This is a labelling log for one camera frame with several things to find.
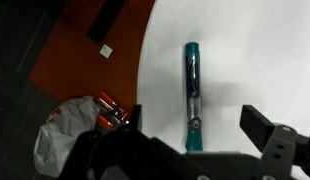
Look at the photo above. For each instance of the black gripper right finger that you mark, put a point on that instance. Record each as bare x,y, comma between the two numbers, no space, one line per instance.
256,126

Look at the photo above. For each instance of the round white table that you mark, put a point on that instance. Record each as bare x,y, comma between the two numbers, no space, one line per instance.
254,52

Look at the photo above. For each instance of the white paper scrap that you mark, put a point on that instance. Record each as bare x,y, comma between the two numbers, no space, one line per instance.
106,51

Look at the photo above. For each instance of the teal marker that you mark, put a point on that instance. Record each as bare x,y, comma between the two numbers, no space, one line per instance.
194,140

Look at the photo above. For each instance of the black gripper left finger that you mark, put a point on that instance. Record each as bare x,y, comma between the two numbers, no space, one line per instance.
136,117

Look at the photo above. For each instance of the upper orange handled clamp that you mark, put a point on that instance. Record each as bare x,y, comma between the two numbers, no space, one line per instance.
111,115

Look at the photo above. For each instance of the white plastic bag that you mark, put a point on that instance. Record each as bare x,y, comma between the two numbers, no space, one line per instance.
57,136

